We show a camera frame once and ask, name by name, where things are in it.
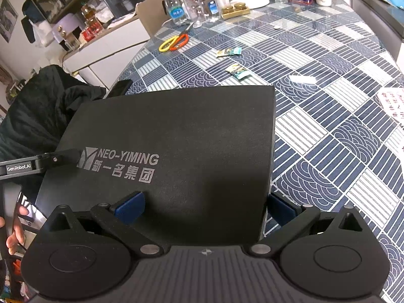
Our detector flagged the black hanging bag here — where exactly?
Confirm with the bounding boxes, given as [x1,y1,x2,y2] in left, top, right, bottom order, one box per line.
[21,0,43,44]

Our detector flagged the clear cat-ear lid bottle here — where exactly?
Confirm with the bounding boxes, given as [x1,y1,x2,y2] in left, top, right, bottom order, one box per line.
[176,0,203,28]

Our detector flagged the black jacket on chair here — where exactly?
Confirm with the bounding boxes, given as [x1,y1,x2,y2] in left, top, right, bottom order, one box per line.
[0,64,108,190]

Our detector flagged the white paper scrap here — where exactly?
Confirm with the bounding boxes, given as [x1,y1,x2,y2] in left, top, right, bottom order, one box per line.
[288,75,316,84]

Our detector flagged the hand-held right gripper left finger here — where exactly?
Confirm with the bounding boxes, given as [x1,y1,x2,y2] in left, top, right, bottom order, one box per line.
[41,191,166,256]

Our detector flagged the person's left hand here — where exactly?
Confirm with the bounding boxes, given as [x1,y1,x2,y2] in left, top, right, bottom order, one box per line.
[6,205,30,250]

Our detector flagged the cooking oil bottle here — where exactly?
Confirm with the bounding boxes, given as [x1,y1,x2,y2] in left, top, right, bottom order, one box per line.
[80,2,103,37]

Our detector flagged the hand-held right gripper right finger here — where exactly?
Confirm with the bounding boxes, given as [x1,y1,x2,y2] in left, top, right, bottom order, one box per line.
[249,192,368,258]

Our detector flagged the blue checkered desktop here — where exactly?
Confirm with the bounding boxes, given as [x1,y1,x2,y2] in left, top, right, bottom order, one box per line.
[107,0,404,303]

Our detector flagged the wall poster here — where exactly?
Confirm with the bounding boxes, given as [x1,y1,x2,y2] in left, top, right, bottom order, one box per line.
[0,0,18,44]

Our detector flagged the black box lid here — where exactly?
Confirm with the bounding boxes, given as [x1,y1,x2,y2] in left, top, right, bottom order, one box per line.
[34,85,276,247]

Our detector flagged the yellow and orange scissors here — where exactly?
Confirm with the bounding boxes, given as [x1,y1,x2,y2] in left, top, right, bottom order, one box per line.
[158,22,195,53]

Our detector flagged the pink sticky note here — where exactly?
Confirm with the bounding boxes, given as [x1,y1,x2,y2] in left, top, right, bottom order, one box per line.
[377,88,404,119]

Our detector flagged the white counter cabinet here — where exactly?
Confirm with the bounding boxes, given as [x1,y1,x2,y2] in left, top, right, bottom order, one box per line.
[63,15,151,86]

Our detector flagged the gold tray of pastries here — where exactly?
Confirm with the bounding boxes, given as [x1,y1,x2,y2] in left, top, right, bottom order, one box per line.
[220,2,252,20]

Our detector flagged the black phone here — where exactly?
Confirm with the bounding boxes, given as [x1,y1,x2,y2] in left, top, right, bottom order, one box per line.
[107,80,133,98]

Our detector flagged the large blue-cap water bottle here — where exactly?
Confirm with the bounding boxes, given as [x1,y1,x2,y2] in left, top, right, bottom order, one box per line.
[162,0,189,26]

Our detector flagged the small blue-cap water bottle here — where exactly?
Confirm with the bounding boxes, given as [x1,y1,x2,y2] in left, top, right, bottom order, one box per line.
[198,0,222,23]

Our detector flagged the purple air fryer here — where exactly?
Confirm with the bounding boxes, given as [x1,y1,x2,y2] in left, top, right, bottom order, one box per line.
[52,14,84,44]

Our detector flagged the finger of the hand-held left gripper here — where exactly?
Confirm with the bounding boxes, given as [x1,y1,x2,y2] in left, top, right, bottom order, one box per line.
[35,148,81,170]

